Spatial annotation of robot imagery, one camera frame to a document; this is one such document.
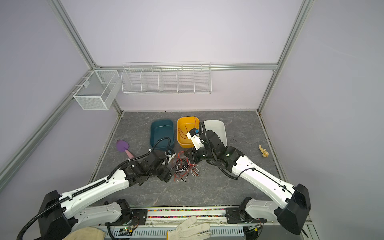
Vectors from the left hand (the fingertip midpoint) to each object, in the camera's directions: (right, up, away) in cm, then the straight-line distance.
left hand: (167, 168), depth 79 cm
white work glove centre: (+10, -28, -9) cm, 31 cm away
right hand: (+10, +9, -8) cm, 15 cm away
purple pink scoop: (-36, +8, +23) cm, 44 cm away
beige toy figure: (+59, +6, +17) cm, 61 cm away
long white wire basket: (-5, +54, +20) cm, 58 cm away
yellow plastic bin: (+6, +23, +33) cm, 41 cm away
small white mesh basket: (-51, +47, +20) cm, 72 cm away
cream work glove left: (-35, -27, -10) cm, 46 cm away
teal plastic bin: (-12, +20, +31) cm, 39 cm away
